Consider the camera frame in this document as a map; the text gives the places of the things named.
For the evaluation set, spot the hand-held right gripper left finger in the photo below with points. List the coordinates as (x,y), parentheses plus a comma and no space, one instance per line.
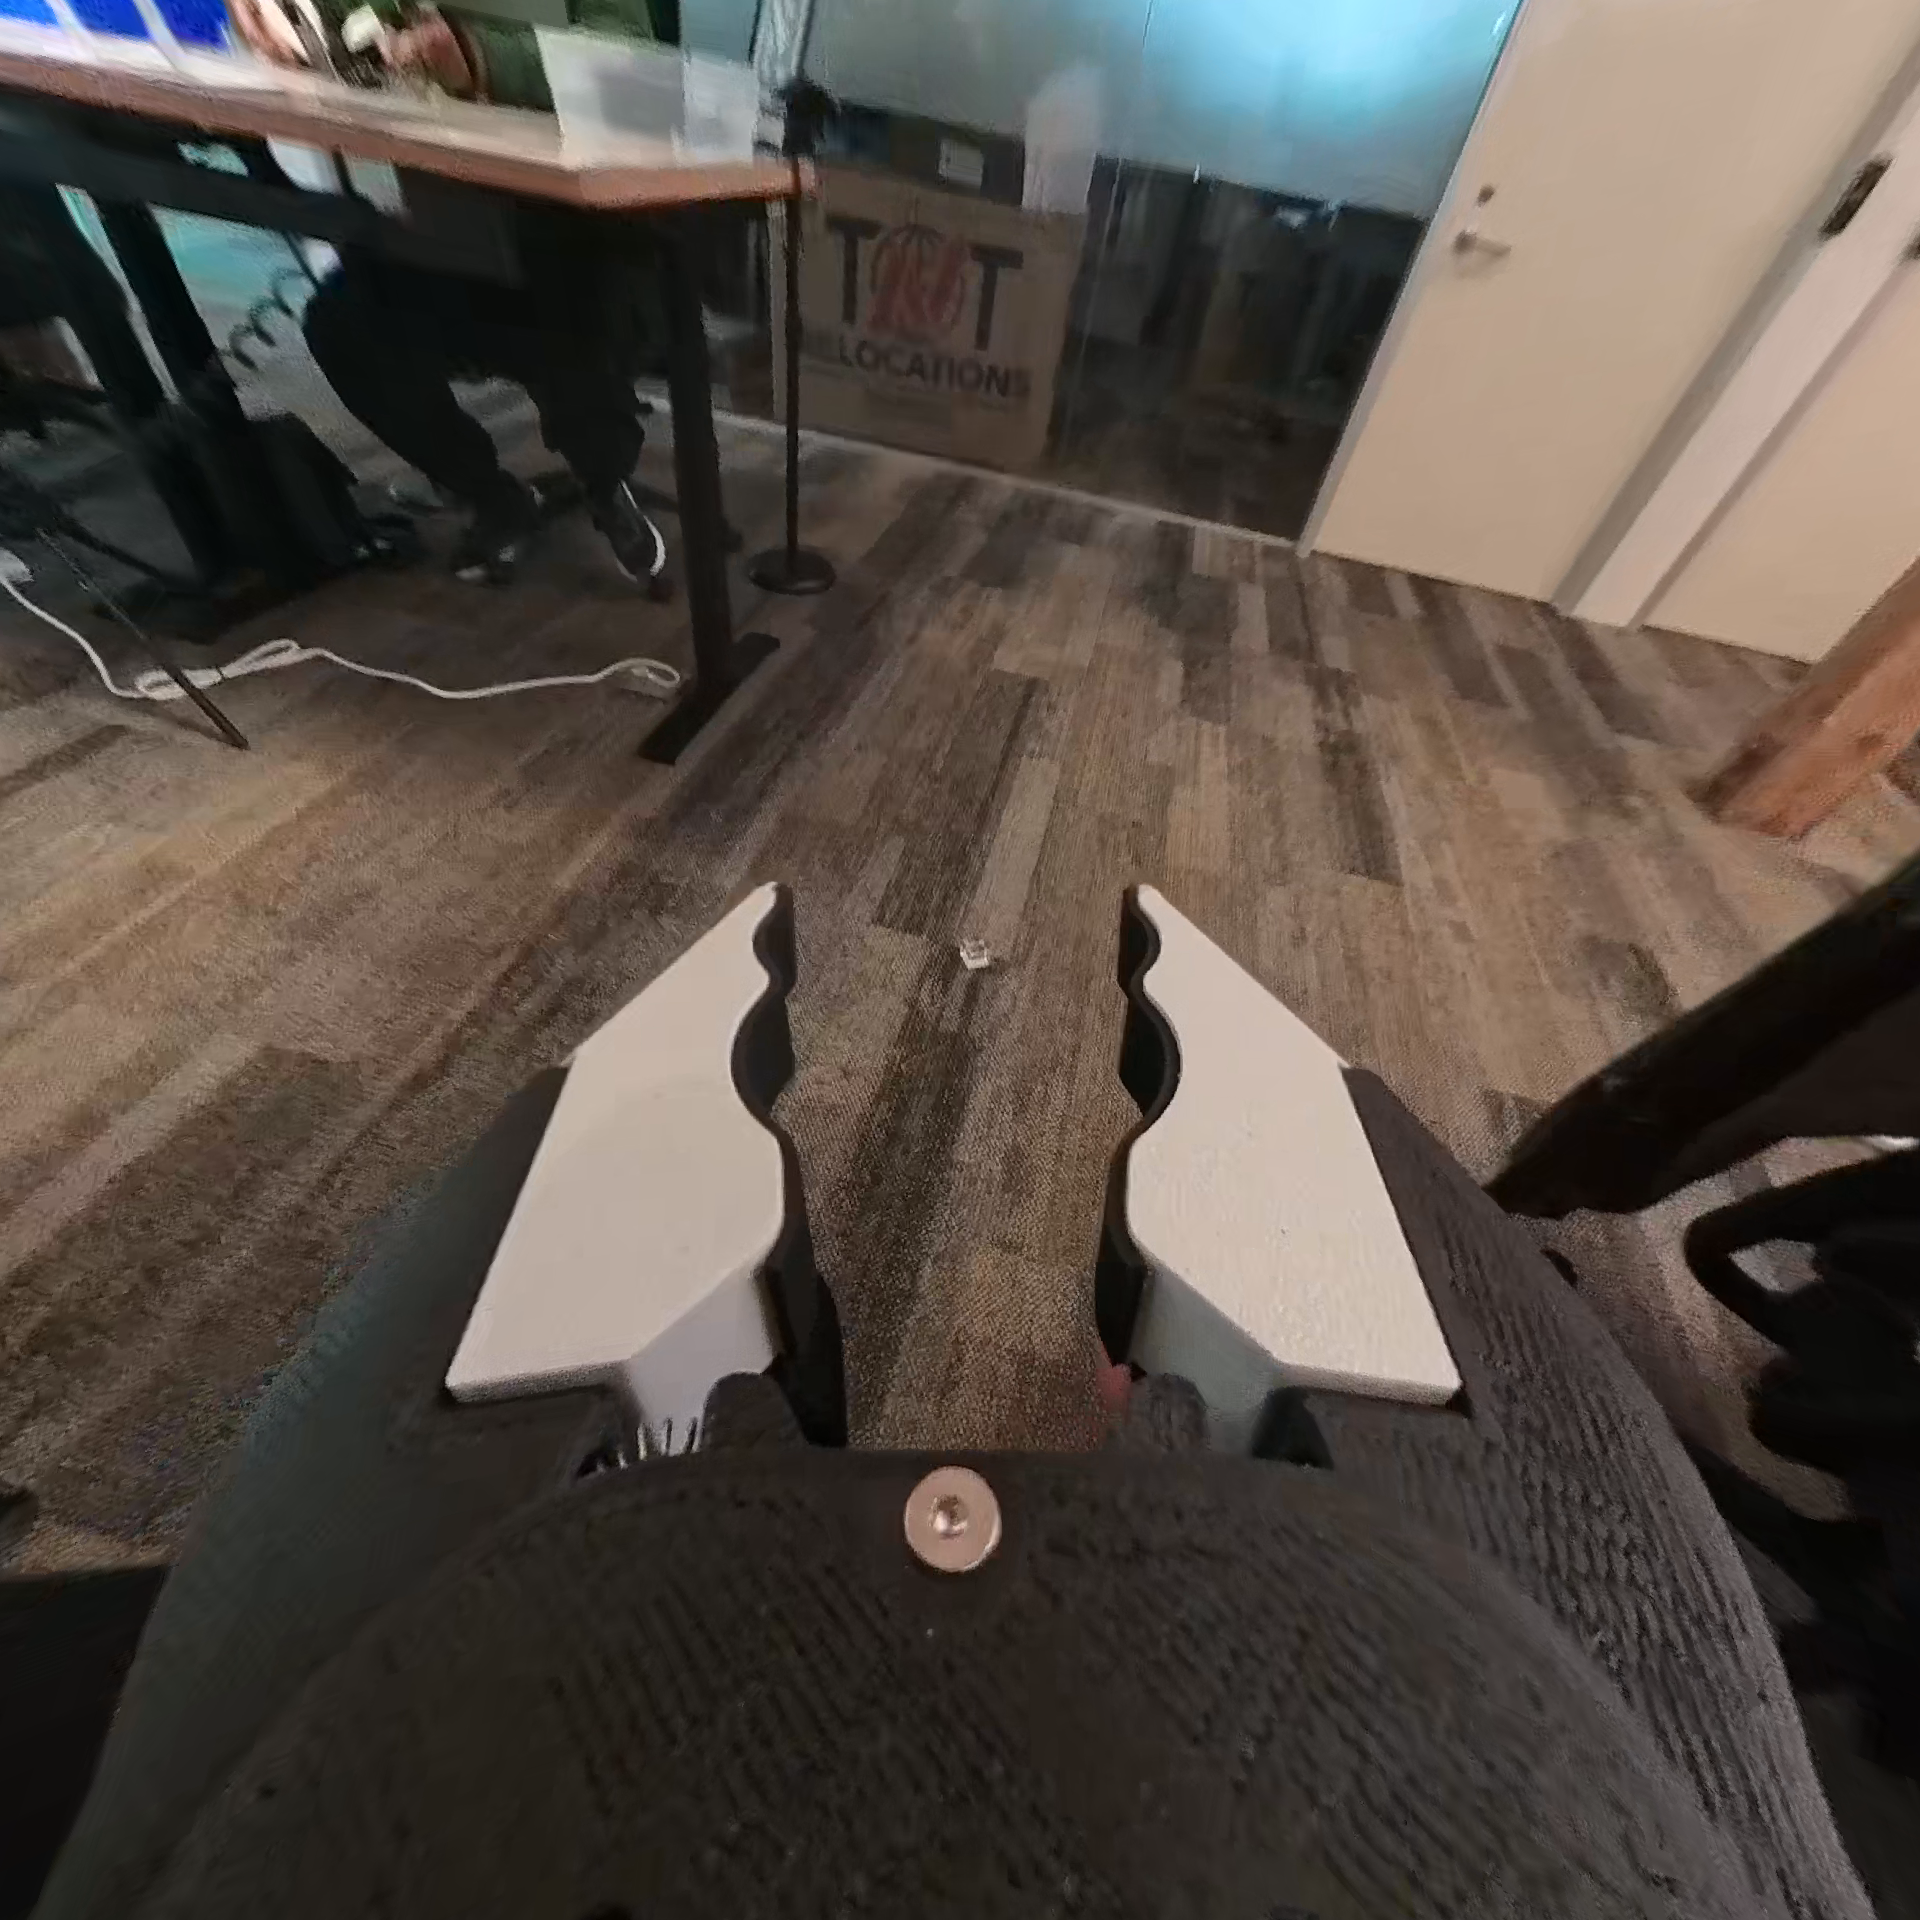
(630,1184)

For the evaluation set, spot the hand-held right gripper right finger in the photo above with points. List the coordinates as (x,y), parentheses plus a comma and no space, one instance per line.
(1277,1200)

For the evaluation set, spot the black bag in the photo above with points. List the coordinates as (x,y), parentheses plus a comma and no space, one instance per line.
(254,494)

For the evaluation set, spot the white door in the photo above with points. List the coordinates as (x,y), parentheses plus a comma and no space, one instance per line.
(1799,494)
(1500,376)

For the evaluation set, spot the cardboard box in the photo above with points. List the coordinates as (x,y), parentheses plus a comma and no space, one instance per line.
(945,300)

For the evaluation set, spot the glass office window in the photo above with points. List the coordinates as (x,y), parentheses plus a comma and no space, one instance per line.
(1277,120)

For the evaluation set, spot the wood-edged desk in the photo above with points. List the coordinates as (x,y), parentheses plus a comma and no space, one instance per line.
(375,129)

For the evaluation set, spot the clear plastic box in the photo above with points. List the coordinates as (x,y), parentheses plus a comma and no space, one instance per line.
(646,92)

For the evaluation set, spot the blue plastic bin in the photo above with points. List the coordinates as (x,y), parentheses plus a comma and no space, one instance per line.
(149,19)

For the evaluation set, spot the wooden post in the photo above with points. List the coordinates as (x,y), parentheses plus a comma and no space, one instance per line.
(1846,720)

